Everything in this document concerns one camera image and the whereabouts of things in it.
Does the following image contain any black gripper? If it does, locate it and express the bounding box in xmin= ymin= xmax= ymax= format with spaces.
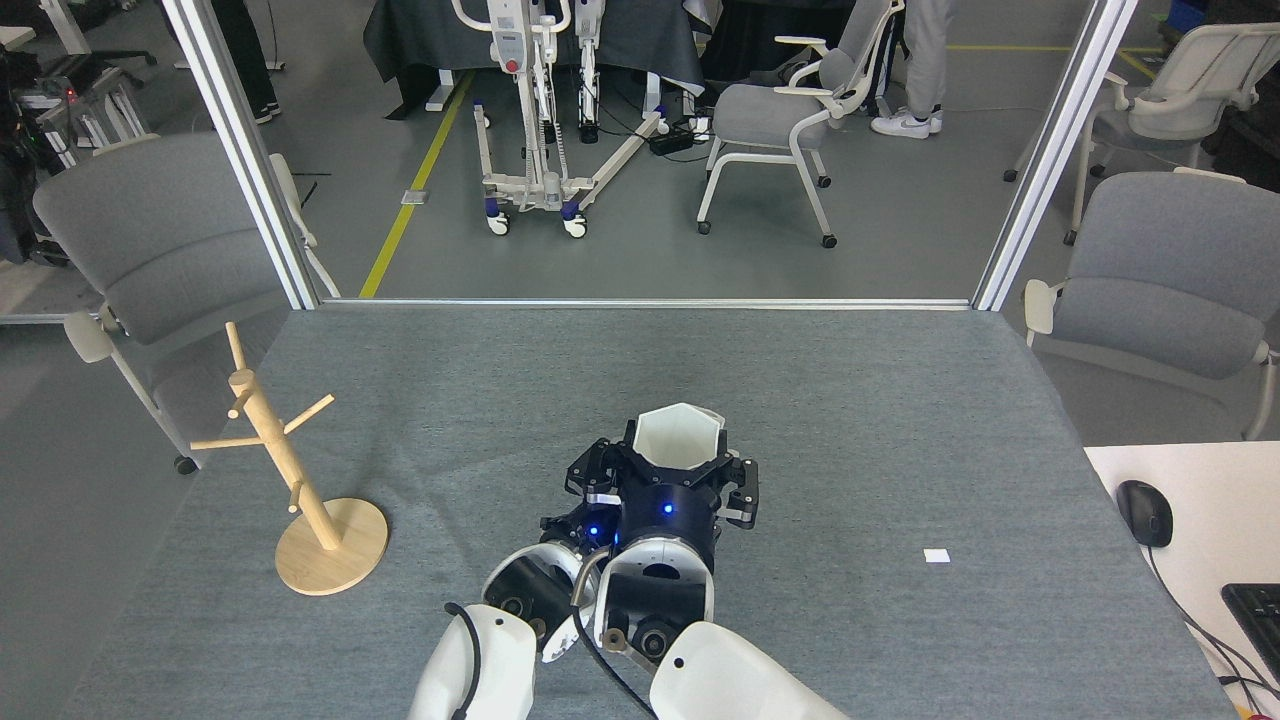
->
xmin=612 ymin=455 xmax=761 ymax=571
xmin=542 ymin=438 xmax=641 ymax=551

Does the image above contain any white hexagonal cup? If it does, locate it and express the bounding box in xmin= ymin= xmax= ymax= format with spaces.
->
xmin=632 ymin=402 xmax=726 ymax=474

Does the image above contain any wooden cup rack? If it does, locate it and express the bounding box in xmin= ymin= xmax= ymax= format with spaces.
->
xmin=190 ymin=322 xmax=389 ymax=598

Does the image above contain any dark equipment rack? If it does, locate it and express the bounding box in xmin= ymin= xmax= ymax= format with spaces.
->
xmin=0 ymin=0 xmax=153 ymax=267

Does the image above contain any grey chair with white armrests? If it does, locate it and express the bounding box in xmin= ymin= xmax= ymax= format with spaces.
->
xmin=697 ymin=0 xmax=906 ymax=250

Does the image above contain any black computer mouse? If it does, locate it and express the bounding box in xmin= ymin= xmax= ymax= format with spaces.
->
xmin=1116 ymin=480 xmax=1174 ymax=549

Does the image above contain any white stand on wheels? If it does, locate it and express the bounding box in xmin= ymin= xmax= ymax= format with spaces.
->
xmin=450 ymin=0 xmax=673 ymax=239

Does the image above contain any dark cloth covered table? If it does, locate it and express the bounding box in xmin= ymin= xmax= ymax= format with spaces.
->
xmin=363 ymin=0 xmax=707 ymax=113

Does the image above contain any person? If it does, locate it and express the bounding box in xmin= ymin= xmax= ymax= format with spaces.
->
xmin=870 ymin=0 xmax=954 ymax=140
xmin=208 ymin=0 xmax=284 ymax=126

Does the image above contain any white desk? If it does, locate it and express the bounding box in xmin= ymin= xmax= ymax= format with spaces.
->
xmin=1085 ymin=441 xmax=1280 ymax=720

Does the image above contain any grey padded chair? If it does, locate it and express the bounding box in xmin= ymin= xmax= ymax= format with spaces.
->
xmin=32 ymin=132 xmax=341 ymax=476
xmin=1022 ymin=168 xmax=1280 ymax=442

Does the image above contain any black keyboard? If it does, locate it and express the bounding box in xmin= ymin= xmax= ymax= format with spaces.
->
xmin=1221 ymin=583 xmax=1280 ymax=691

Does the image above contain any grey chair with white backrest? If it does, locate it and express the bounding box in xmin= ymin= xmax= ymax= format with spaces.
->
xmin=1004 ymin=22 xmax=1280 ymax=247

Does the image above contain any silver frame rail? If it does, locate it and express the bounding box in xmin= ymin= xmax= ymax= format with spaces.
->
xmin=320 ymin=297 xmax=976 ymax=312

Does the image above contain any silver frame post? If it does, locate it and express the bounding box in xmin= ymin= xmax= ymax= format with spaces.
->
xmin=972 ymin=0 xmax=1141 ymax=313
xmin=160 ymin=0 xmax=343 ymax=311

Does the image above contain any black mouse cable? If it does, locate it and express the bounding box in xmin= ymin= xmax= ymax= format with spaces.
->
xmin=1145 ymin=545 xmax=1280 ymax=703

